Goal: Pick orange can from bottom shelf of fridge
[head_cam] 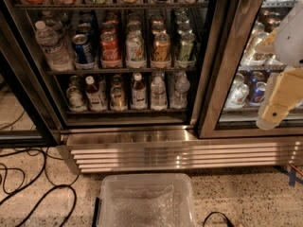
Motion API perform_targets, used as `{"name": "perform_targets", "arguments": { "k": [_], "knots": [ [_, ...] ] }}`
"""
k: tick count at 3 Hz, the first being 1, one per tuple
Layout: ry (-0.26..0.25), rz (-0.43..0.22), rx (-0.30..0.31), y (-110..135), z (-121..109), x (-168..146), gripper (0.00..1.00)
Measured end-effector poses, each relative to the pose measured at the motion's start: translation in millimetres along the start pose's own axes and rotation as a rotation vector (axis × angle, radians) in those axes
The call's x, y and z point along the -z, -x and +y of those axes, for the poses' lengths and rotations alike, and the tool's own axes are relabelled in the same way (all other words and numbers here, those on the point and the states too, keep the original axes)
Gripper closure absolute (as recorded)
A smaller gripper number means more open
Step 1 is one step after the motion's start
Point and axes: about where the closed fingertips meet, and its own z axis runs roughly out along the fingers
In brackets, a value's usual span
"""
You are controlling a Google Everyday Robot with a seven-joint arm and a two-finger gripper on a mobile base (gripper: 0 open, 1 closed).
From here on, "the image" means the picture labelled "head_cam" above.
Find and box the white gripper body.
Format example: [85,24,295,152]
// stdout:
[256,73,279,131]

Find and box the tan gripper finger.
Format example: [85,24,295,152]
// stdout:
[256,28,278,53]
[266,67,303,123]

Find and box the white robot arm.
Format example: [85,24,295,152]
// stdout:
[256,1,303,130]

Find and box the gold can behind glass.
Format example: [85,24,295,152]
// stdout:
[241,32,268,66]

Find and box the blue Pepsi can behind glass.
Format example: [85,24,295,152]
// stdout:
[248,81,266,106]

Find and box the white green can behind glass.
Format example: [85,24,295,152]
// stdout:
[226,83,249,109]

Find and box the glass fridge door right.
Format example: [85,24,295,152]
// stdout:
[198,0,303,139]

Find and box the gold orange soda can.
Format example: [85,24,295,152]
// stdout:
[151,32,171,69]

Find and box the white green soda can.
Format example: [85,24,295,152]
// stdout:
[126,32,146,68]

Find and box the stainless steel fridge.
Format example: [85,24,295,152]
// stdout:
[0,0,303,174]

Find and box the red Coca-Cola can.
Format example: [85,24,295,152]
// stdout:
[100,32,122,68]

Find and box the green white can bottom shelf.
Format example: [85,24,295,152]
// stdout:
[66,86,87,113]

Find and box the blue tape on floor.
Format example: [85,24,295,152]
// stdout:
[275,166,303,187]

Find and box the clear water bottle right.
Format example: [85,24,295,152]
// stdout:
[170,76,190,109]

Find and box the clear water bottle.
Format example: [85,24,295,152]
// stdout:
[151,76,168,111]
[170,76,190,109]

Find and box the clear water bottle middle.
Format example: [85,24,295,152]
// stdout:
[151,76,168,111]

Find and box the dark tea bottle white cap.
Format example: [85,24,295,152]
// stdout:
[131,73,147,110]

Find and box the clear plastic storage bin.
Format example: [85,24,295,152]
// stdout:
[94,173,198,227]

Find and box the iced tea bottle white cap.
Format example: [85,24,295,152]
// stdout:
[85,76,107,112]

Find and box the large water bottle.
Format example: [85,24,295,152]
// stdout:
[35,21,73,72]

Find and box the black cable near bin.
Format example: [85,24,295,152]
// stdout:
[202,211,236,227]

